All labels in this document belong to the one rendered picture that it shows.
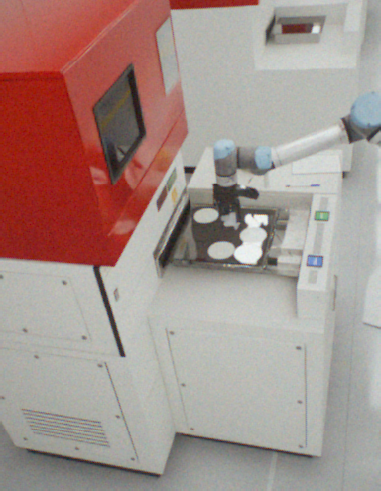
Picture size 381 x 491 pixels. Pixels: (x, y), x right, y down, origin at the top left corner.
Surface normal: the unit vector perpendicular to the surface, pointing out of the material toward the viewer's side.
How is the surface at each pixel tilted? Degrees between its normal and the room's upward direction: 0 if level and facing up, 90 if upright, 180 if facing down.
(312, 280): 0
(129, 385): 90
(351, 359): 0
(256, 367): 90
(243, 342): 90
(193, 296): 0
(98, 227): 90
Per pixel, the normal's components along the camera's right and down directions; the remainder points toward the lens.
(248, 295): -0.13, -0.78
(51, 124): -0.26, 0.62
